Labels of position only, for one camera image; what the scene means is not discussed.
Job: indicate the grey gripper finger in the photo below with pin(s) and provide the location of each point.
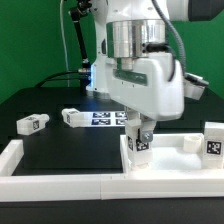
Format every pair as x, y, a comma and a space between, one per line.
146, 129

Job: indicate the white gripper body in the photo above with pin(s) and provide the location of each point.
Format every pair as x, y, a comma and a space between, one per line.
154, 87

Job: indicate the white square table top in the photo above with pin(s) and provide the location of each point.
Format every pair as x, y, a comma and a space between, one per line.
170, 152

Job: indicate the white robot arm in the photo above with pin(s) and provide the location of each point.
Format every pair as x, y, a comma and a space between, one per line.
127, 30

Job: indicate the white sheet with markers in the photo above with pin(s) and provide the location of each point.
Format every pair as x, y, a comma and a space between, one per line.
104, 119

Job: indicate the white U-shaped fence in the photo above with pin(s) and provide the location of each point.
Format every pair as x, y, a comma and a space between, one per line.
153, 184

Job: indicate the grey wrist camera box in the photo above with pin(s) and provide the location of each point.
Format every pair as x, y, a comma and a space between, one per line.
194, 86

